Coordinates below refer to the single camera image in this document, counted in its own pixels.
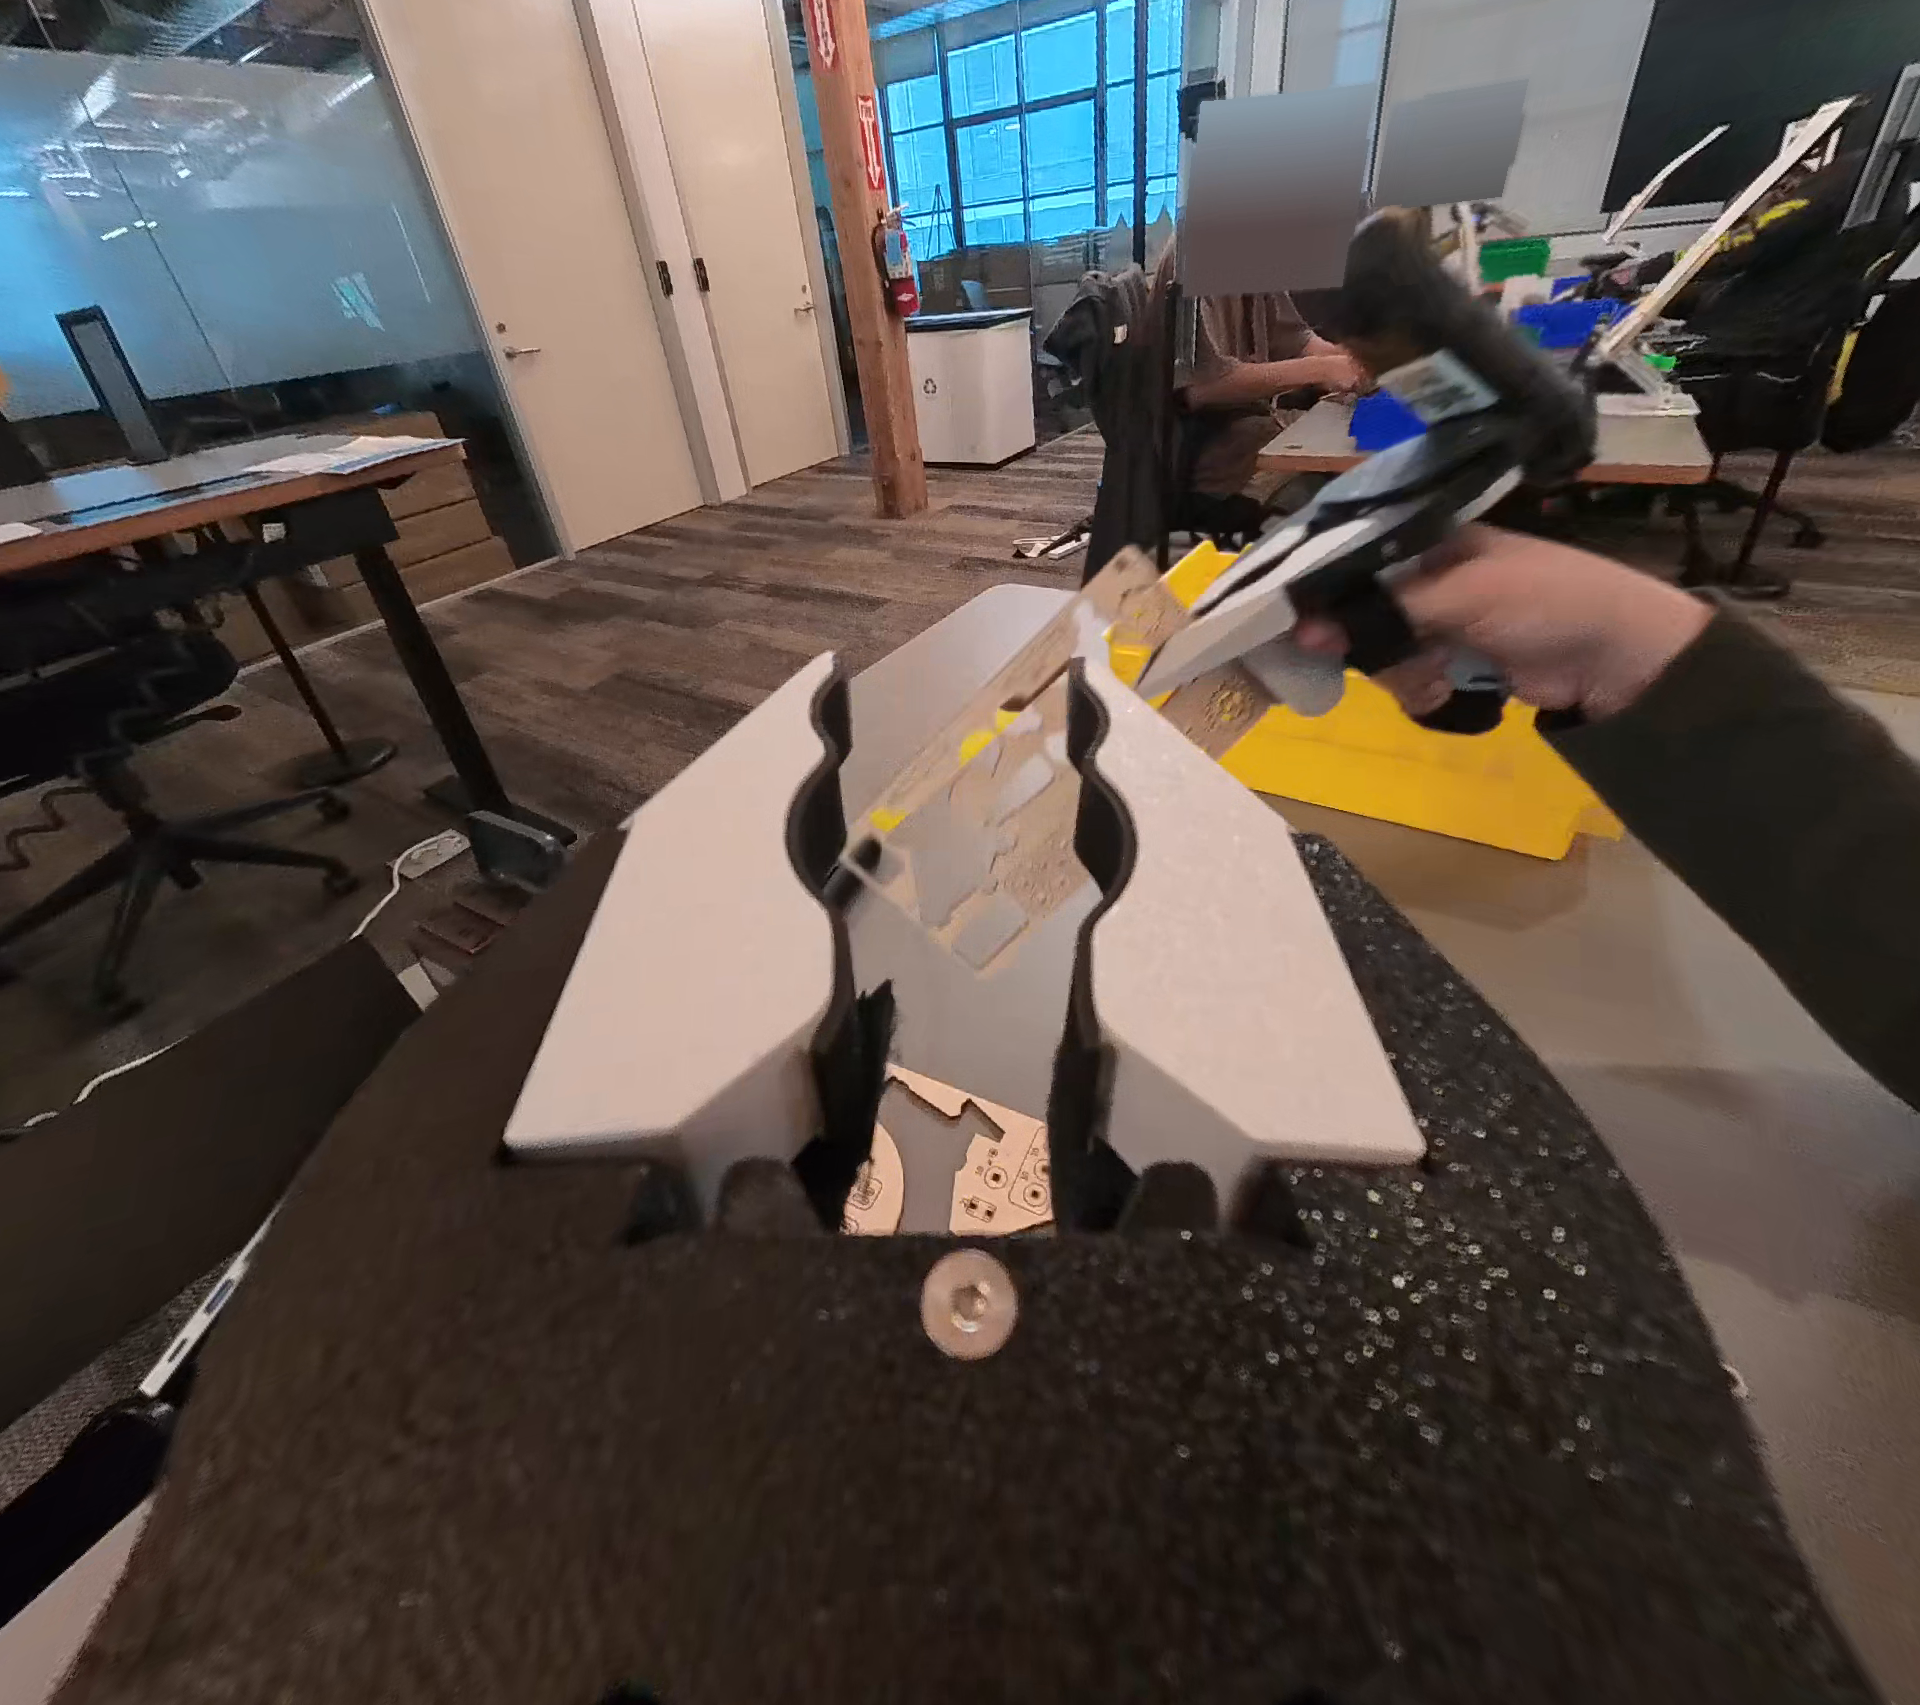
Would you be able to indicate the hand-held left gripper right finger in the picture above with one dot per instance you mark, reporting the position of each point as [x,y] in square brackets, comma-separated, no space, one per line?
[1244,985]

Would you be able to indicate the white door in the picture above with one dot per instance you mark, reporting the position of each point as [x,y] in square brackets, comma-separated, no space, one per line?
[751,235]
[511,235]

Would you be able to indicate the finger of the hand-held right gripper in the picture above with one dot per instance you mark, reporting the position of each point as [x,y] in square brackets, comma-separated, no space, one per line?
[1394,499]
[1215,642]

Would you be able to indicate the black yellow jacket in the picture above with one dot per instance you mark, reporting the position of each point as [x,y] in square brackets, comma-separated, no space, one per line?
[1784,296]

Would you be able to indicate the wooden top desk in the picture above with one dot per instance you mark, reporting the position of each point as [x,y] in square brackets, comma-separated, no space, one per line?
[181,499]

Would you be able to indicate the black office chair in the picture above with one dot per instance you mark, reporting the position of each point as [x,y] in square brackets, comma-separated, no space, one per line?
[105,702]

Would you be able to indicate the small wooden parts sheet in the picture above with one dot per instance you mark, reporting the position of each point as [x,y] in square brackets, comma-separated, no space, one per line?
[998,1181]

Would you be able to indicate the green parts bin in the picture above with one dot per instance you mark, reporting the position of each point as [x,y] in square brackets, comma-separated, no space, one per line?
[1513,262]

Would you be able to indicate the large wooden parts sheet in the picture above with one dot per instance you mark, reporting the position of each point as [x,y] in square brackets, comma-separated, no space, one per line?
[1125,603]

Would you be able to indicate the yellow plastic bin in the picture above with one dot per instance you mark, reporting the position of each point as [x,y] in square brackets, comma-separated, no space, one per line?
[1425,775]

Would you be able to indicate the red fire extinguisher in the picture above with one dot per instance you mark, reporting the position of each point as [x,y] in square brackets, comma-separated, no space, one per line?
[897,265]

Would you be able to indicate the person's right forearm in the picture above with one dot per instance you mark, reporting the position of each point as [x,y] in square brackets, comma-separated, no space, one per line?
[1801,836]

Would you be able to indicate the black flat pad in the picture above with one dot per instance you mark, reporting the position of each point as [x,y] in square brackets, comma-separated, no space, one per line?
[181,1136]

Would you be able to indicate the wooden post red signs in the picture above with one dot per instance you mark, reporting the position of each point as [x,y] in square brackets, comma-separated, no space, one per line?
[870,312]

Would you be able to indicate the blue parts bin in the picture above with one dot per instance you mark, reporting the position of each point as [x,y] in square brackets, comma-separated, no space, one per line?
[1382,424]
[1568,326]

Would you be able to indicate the dark hanging jacket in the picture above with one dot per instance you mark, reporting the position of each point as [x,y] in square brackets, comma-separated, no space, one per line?
[1125,416]

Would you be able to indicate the large window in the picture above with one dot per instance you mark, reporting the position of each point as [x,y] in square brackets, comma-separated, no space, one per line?
[1035,145]

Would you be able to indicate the large dark screen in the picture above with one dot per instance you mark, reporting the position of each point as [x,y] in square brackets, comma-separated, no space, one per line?
[1754,71]

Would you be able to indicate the person's right hand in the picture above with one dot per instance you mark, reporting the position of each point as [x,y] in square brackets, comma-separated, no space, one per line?
[1560,625]

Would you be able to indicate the white work desk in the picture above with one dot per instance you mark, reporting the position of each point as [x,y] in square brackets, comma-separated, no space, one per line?
[1634,445]

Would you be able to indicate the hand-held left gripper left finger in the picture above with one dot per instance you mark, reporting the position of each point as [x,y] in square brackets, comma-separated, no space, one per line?
[674,985]

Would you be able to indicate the white recycling cabinet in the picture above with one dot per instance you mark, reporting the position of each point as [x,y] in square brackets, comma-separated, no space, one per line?
[969,385]

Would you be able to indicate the white power strip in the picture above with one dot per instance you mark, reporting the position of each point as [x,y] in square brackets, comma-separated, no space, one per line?
[432,856]

